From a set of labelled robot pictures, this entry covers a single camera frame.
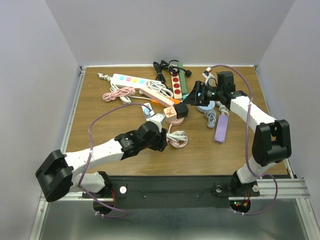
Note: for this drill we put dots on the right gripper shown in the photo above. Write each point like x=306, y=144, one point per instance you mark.
x=193, y=98

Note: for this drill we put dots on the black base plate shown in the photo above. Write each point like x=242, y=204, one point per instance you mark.
x=165, y=192

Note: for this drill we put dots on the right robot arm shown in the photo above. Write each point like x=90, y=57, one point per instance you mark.
x=272, y=138

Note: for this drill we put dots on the green power strip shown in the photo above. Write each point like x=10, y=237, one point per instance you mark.
x=182, y=78

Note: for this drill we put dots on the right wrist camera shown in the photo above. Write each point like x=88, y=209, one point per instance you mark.
x=210, y=79

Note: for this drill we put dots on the black cube socket adapter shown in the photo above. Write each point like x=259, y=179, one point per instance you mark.
x=181, y=110

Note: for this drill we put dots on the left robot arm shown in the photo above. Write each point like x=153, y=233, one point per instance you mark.
x=63, y=173

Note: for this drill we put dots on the pink round socket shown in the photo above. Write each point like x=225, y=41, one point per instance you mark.
x=175, y=122

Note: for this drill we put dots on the blue round socket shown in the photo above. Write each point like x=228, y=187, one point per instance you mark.
x=203, y=109

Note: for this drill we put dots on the orange power strip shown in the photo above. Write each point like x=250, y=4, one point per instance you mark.
x=168, y=102

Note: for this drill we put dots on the blue plug adapter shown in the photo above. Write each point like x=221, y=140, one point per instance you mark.
x=146, y=110

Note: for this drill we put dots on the small white power strip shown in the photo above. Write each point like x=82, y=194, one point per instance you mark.
x=152, y=113

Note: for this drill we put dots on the beige red power strip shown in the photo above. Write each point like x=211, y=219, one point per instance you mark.
x=176, y=83

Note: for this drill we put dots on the teal power strip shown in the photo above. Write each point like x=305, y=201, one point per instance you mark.
x=184, y=96

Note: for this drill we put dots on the pink power strip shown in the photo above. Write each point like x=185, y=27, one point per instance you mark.
x=153, y=95

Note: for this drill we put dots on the white colourful power strip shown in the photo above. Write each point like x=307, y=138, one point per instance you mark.
x=122, y=81

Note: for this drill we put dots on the purple power strip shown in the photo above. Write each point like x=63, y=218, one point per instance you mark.
x=221, y=129

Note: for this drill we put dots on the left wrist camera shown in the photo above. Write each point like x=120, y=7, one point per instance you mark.
x=158, y=119

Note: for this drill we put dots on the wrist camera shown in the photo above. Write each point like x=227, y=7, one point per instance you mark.
x=158, y=119
x=210, y=79

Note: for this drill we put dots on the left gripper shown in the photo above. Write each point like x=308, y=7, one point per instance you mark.
x=161, y=142

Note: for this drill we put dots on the pink cube adapter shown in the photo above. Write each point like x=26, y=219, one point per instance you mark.
x=170, y=114

